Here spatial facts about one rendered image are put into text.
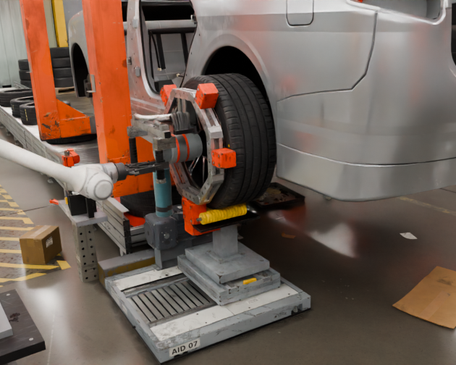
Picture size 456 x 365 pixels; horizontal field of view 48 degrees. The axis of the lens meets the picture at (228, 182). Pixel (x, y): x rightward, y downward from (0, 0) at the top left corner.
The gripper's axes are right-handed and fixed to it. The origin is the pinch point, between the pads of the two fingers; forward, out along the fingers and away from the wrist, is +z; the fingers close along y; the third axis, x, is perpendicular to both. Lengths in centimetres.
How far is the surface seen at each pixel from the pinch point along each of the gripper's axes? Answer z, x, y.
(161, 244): 13, -55, -39
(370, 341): 72, -83, 59
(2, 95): 18, -36, -719
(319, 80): 46, 36, 52
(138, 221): 16, -56, -81
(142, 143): 15, -3, -62
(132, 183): 6, -24, -60
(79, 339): -41, -83, -17
